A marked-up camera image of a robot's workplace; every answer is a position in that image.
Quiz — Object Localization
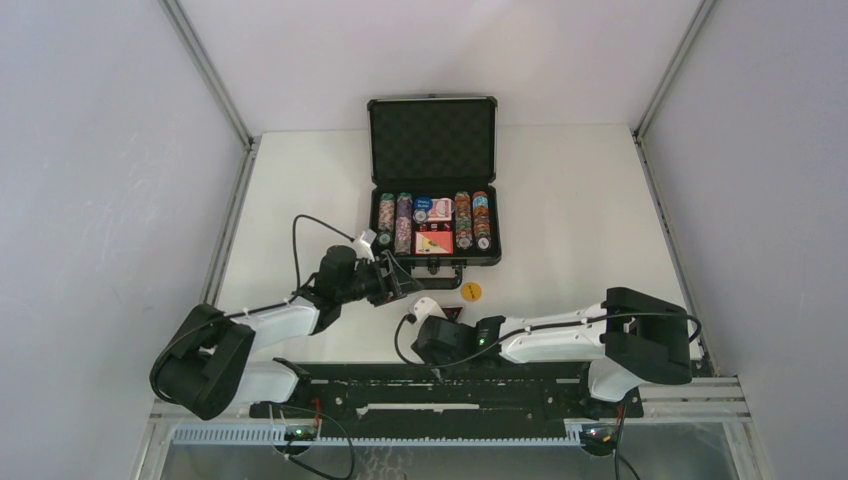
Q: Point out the white slotted cable duct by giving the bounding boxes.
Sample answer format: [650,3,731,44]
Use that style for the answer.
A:
[170,423,584,447]

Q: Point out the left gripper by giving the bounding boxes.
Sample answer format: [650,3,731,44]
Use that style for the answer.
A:
[337,250,423,307]

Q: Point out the red card deck in case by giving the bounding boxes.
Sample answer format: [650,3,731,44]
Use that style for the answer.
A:
[427,198,454,223]

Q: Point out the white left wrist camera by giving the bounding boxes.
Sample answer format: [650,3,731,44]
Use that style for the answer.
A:
[351,229,377,261]

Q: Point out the left circuit board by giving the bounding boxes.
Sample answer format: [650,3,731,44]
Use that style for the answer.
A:
[284,426,318,443]

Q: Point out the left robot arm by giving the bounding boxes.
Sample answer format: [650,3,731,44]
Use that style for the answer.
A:
[149,245,423,420]

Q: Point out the far right chip row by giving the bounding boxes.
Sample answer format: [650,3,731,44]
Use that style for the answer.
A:
[472,191,492,251]

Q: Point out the inner right chip row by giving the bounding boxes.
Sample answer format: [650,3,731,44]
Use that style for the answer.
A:
[454,191,473,250]

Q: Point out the purple chip row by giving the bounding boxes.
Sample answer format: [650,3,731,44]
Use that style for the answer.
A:
[394,192,413,255]

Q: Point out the red triangular dealer button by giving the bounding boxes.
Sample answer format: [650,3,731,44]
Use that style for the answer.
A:
[441,306,465,323]

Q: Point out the black poker case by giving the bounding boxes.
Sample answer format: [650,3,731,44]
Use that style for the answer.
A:
[367,95,502,290]

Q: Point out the right circuit board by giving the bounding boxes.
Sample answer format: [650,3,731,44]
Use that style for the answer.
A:
[579,426,616,444]

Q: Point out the red playing card box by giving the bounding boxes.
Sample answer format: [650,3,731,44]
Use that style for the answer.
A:
[414,230,454,256]

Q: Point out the black mounting base plate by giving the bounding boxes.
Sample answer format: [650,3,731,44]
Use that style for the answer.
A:
[248,363,644,440]

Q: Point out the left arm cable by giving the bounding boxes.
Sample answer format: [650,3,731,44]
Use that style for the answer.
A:
[148,213,359,405]

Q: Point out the yellow round button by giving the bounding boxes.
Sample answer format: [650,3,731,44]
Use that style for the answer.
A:
[460,282,483,302]

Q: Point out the far left chip row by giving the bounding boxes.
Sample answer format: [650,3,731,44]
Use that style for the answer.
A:
[377,193,396,247]

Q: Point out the red dice in case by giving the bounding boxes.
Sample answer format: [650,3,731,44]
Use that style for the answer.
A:
[418,222,453,232]

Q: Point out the circuit board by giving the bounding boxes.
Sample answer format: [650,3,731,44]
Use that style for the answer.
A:
[284,426,318,443]
[579,426,616,444]

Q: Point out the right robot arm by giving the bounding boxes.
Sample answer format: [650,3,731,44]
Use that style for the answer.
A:
[399,287,702,416]

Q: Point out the blue small blind button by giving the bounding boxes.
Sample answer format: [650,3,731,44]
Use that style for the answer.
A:
[412,196,433,224]

